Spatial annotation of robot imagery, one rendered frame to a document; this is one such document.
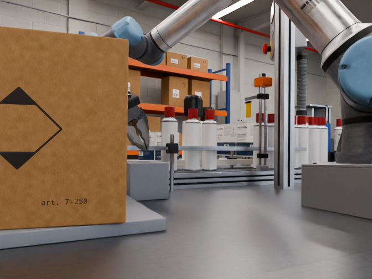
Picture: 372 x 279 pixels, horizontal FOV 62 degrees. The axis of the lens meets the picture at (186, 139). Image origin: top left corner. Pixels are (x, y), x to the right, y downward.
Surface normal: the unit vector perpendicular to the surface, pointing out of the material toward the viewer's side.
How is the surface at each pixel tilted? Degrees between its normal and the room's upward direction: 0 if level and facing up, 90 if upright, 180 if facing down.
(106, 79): 90
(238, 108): 90
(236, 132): 90
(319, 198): 90
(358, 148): 74
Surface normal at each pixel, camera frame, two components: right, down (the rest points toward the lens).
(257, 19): -0.83, -0.02
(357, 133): -0.78, -0.30
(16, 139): 0.27, -0.01
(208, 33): 0.57, 0.00
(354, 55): -0.38, 0.08
